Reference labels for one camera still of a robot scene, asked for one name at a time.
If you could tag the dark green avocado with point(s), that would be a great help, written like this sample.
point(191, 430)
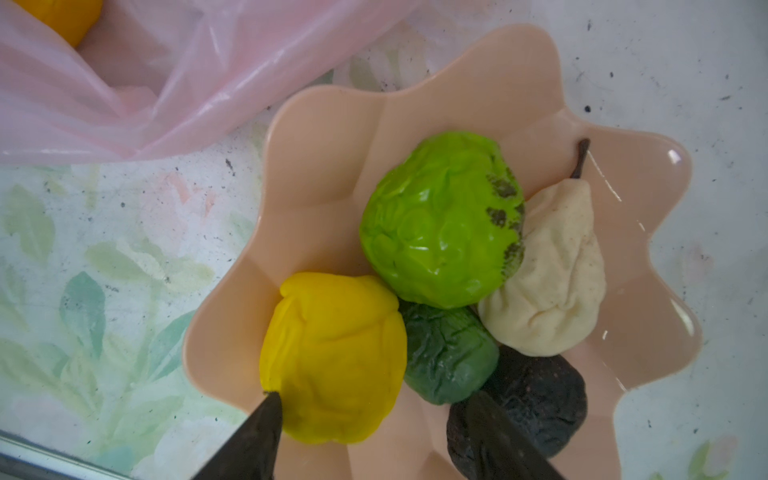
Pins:
point(450, 353)

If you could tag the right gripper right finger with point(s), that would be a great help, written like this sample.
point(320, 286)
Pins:
point(500, 451)

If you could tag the black plum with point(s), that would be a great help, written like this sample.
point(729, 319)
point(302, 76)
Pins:
point(544, 397)

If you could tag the yellow lemon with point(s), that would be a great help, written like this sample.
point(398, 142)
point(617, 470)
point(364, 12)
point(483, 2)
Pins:
point(336, 352)

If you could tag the cream garlic bulb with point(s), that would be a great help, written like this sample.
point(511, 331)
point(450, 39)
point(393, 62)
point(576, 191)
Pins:
point(552, 302)

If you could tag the pink scalloped plate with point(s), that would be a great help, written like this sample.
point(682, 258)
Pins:
point(327, 148)

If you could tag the pink plastic bag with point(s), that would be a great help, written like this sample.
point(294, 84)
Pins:
point(154, 79)

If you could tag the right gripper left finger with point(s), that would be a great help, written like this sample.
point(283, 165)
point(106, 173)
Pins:
point(251, 452)

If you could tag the yellow banana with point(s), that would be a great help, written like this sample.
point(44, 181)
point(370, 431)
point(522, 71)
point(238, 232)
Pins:
point(71, 19)

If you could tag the bright green lime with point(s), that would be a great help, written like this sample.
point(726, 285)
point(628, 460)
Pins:
point(445, 227)

